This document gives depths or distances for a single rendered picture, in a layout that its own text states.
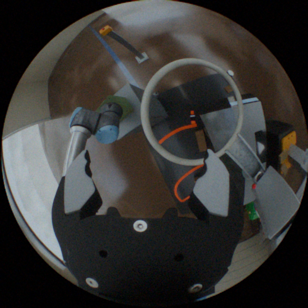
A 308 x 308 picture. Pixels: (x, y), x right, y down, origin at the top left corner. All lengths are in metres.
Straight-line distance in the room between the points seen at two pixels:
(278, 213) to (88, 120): 1.11
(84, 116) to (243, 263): 5.79
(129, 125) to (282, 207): 1.22
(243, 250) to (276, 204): 4.95
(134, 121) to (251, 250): 5.74
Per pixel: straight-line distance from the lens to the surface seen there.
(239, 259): 5.45
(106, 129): 0.65
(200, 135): 1.59
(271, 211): 0.65
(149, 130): 0.42
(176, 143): 1.74
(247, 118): 0.96
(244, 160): 0.70
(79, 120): 0.66
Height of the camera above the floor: 1.69
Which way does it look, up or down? 64 degrees down
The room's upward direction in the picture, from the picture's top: 138 degrees counter-clockwise
